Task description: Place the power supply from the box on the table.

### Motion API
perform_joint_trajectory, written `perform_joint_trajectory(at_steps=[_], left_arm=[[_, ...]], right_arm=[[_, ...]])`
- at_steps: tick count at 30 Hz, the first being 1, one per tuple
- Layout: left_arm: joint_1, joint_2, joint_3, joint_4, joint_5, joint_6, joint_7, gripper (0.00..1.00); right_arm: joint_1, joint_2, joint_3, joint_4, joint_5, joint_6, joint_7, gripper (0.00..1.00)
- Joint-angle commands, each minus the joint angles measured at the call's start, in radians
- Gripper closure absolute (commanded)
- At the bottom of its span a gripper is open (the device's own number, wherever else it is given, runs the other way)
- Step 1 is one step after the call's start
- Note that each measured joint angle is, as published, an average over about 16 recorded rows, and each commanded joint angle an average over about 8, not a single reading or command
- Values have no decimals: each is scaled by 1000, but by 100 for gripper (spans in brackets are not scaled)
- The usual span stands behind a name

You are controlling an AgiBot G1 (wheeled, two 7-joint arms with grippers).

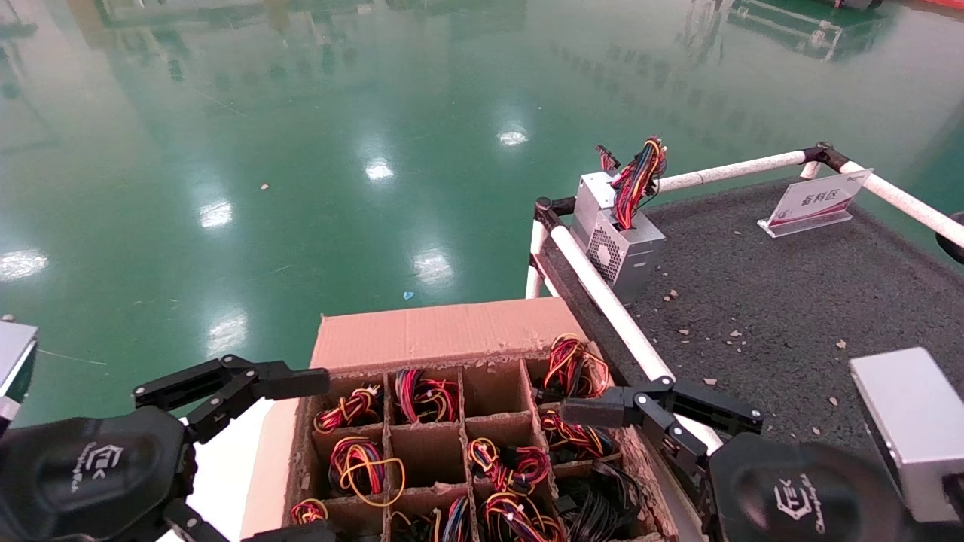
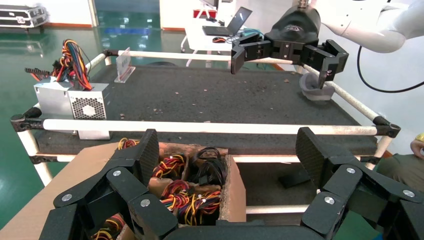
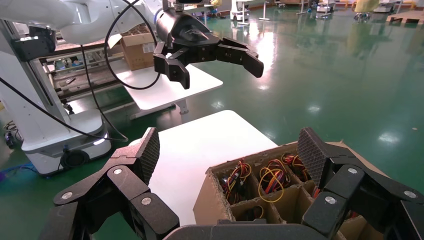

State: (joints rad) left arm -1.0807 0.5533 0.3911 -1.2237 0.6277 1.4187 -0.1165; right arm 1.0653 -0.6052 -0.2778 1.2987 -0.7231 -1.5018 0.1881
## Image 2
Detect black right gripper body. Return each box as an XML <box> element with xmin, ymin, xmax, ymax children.
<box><xmin>263</xmin><ymin>4</ymin><xmax>322</xmax><ymax>65</ymax></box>

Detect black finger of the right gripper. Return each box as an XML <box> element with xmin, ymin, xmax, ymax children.
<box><xmin>230</xmin><ymin>32</ymin><xmax>276</xmax><ymax>75</ymax></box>
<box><xmin>300</xmin><ymin>39</ymin><xmax>350</xmax><ymax>90</ymax></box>

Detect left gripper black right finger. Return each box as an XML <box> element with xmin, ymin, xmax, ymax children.
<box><xmin>294</xmin><ymin>126</ymin><xmax>424</xmax><ymax>240</ymax></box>

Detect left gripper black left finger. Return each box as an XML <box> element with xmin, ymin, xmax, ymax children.
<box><xmin>39</xmin><ymin>128</ymin><xmax>180</xmax><ymax>240</ymax></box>

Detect silver power supply honeycomb vent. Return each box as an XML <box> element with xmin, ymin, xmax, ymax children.
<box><xmin>60</xmin><ymin>39</ymin><xmax>112</xmax><ymax>141</ymax></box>

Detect teal cardboard box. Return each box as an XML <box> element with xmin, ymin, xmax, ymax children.
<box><xmin>242</xmin><ymin>28</ymin><xmax>266</xmax><ymax>38</ymax></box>

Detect brown cardboard divider box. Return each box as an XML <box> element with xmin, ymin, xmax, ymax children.
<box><xmin>0</xmin><ymin>142</ymin><xmax>248</xmax><ymax>240</ymax></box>

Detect bare person hand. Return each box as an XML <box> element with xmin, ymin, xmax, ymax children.
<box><xmin>410</xmin><ymin>139</ymin><xmax>424</xmax><ymax>157</ymax></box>

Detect black open laptop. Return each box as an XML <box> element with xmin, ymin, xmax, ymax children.
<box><xmin>201</xmin><ymin>6</ymin><xmax>253</xmax><ymax>37</ymax></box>

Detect grey tape roll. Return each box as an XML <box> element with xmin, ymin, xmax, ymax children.
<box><xmin>298</xmin><ymin>72</ymin><xmax>335</xmax><ymax>102</ymax></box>

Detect white office desk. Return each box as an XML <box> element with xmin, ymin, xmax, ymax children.
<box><xmin>180</xmin><ymin>17</ymin><xmax>282</xmax><ymax>69</ymax></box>

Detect olive green trousers leg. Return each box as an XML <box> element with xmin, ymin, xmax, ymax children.
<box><xmin>375</xmin><ymin>153</ymin><xmax>424</xmax><ymax>193</ymax></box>

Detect red desk object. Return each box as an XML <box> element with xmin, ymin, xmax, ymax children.
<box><xmin>193</xmin><ymin>9</ymin><xmax>218</xmax><ymax>19</ymax></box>

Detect black rubber table mat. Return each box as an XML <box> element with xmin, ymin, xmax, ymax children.
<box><xmin>33</xmin><ymin>64</ymin><xmax>379</xmax><ymax>157</ymax></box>

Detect clear acrylic sign holder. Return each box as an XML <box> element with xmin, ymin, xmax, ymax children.
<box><xmin>113</xmin><ymin>47</ymin><xmax>136</xmax><ymax>84</ymax></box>

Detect black aluminium flight case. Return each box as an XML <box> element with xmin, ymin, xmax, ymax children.
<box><xmin>0</xmin><ymin>3</ymin><xmax>47</xmax><ymax>30</ymax></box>

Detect power supply coloured wire bundle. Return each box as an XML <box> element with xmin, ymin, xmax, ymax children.
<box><xmin>91</xmin><ymin>215</ymin><xmax>126</xmax><ymax>240</ymax></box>
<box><xmin>117</xmin><ymin>137</ymin><xmax>141</xmax><ymax>151</ymax></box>
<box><xmin>152</xmin><ymin>153</ymin><xmax>187</xmax><ymax>180</ymax></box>
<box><xmin>161</xmin><ymin>180</ymin><xmax>222</xmax><ymax>227</ymax></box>

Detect power supply black wire bundle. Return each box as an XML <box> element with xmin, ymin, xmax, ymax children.
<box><xmin>190</xmin><ymin>146</ymin><xmax>229</xmax><ymax>187</ymax></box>

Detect silver power supply coloured wires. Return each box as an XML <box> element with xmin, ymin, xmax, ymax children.
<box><xmin>24</xmin><ymin>56</ymin><xmax>75</xmax><ymax>117</ymax></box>

